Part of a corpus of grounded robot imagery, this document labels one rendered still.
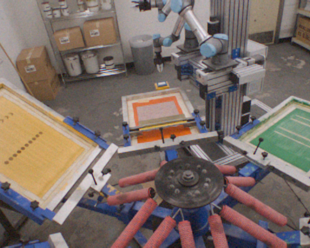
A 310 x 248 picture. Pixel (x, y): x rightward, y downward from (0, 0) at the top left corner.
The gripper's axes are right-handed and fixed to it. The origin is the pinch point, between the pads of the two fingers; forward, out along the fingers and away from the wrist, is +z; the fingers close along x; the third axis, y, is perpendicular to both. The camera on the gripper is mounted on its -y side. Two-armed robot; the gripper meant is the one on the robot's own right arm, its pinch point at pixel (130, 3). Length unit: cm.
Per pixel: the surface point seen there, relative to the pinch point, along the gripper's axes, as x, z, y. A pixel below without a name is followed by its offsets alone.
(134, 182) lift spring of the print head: -185, -16, 27
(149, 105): -79, -14, 62
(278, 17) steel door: 292, -251, 154
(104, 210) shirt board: -187, 5, 51
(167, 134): -123, -31, 56
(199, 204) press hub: -209, -48, 9
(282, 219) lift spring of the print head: -207, -84, 28
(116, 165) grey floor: -67, 39, 160
